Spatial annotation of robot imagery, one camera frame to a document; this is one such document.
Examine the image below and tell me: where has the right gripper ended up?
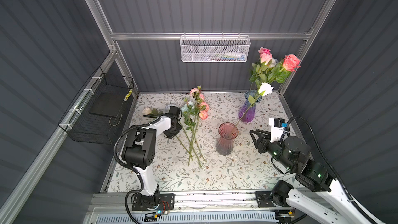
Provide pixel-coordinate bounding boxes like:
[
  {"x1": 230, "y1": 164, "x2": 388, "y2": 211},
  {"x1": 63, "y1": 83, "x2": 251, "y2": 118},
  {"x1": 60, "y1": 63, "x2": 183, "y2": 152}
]
[{"x1": 249, "y1": 127, "x2": 294, "y2": 172}]

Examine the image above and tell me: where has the blue purple glass vase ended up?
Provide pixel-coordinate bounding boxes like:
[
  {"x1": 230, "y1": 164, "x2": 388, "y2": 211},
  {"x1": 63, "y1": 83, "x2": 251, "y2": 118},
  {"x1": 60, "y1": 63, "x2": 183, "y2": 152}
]
[{"x1": 238, "y1": 90, "x2": 262, "y2": 123}]

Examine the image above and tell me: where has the pale pink rose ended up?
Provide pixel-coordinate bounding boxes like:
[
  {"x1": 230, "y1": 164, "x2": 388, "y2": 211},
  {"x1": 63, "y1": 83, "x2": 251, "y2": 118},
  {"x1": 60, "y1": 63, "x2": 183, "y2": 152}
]
[{"x1": 142, "y1": 108, "x2": 169, "y2": 119}]

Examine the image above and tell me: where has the red glass vase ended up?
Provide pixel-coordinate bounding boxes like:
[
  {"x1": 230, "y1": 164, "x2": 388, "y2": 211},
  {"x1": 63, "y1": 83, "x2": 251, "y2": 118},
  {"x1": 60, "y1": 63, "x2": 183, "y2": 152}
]
[{"x1": 216, "y1": 122, "x2": 239, "y2": 156}]

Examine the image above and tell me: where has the white rose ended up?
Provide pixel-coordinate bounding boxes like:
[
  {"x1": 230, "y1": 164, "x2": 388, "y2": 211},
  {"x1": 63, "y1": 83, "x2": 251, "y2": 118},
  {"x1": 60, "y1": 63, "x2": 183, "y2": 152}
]
[{"x1": 235, "y1": 83, "x2": 274, "y2": 126}]

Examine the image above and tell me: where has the light pink rose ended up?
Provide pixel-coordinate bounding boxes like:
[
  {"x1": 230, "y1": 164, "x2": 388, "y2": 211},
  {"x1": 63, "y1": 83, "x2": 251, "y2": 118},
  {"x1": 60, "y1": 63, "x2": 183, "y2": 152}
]
[{"x1": 249, "y1": 54, "x2": 276, "y2": 89}]

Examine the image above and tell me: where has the coral pink rose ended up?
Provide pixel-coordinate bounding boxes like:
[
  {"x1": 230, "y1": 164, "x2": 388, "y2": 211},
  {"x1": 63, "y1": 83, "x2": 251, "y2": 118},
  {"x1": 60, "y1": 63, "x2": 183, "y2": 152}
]
[{"x1": 267, "y1": 54, "x2": 301, "y2": 85}]

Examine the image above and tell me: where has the magenta pink rose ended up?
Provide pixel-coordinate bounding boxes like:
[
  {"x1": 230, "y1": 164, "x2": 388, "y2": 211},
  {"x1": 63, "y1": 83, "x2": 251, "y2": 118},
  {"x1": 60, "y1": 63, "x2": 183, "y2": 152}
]
[{"x1": 256, "y1": 47, "x2": 273, "y2": 88}]

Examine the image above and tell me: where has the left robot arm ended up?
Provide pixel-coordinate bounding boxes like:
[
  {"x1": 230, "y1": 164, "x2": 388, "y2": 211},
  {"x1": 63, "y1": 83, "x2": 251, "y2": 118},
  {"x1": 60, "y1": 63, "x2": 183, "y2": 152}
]
[{"x1": 114, "y1": 106, "x2": 182, "y2": 209}]

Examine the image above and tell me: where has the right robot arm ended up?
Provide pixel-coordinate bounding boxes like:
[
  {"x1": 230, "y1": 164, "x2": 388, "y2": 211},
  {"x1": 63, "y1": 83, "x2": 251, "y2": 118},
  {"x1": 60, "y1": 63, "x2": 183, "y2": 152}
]
[{"x1": 249, "y1": 130, "x2": 382, "y2": 224}]

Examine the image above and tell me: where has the white peony flower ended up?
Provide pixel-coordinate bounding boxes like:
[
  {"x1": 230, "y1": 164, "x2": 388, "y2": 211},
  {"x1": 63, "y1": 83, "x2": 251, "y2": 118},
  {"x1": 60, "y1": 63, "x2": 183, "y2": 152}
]
[{"x1": 181, "y1": 98, "x2": 203, "y2": 169}]

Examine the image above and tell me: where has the pink peony spray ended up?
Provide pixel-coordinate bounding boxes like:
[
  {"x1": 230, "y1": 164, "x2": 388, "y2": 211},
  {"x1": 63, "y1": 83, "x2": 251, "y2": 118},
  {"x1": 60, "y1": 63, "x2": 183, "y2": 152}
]
[{"x1": 186, "y1": 86, "x2": 209, "y2": 162}]

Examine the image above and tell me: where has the yellow marker pen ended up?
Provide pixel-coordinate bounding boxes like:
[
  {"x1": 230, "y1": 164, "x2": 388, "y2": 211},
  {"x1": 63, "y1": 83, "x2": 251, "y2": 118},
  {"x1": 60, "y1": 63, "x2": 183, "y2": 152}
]
[{"x1": 124, "y1": 89, "x2": 134, "y2": 102}]

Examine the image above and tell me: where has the floral patterned table mat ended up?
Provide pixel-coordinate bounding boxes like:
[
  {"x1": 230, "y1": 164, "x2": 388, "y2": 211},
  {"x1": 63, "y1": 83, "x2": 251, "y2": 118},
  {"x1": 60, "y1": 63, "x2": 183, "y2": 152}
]
[{"x1": 107, "y1": 91, "x2": 312, "y2": 192}]

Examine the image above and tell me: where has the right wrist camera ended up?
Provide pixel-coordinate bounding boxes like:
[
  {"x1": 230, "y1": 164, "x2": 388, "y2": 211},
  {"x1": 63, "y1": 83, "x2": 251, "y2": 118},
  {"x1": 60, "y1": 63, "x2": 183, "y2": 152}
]
[{"x1": 268, "y1": 118, "x2": 287, "y2": 143}]

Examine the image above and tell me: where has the white wire wall basket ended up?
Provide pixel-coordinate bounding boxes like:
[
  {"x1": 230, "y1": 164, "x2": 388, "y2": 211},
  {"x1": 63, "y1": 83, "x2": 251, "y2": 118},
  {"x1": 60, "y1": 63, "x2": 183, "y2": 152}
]
[{"x1": 179, "y1": 34, "x2": 251, "y2": 63}]

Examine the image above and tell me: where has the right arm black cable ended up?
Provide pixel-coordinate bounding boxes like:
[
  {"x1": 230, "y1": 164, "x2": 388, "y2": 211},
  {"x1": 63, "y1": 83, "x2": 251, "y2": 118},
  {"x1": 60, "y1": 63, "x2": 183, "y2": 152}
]
[{"x1": 281, "y1": 116, "x2": 380, "y2": 224}]

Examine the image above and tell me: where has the black wire side basket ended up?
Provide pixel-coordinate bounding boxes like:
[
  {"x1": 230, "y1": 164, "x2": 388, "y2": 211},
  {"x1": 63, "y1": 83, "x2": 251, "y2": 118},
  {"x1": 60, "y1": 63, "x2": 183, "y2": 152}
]
[{"x1": 59, "y1": 69, "x2": 134, "y2": 145}]

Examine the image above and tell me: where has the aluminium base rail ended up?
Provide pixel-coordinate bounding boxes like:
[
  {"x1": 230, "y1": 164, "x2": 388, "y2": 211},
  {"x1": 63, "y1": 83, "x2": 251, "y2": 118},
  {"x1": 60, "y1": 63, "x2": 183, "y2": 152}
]
[{"x1": 90, "y1": 187, "x2": 312, "y2": 214}]

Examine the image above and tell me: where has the white perforated cable tray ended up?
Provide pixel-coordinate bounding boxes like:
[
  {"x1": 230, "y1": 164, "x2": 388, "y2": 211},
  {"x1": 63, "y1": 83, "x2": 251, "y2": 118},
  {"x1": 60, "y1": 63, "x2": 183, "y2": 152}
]
[{"x1": 93, "y1": 211, "x2": 279, "y2": 224}]

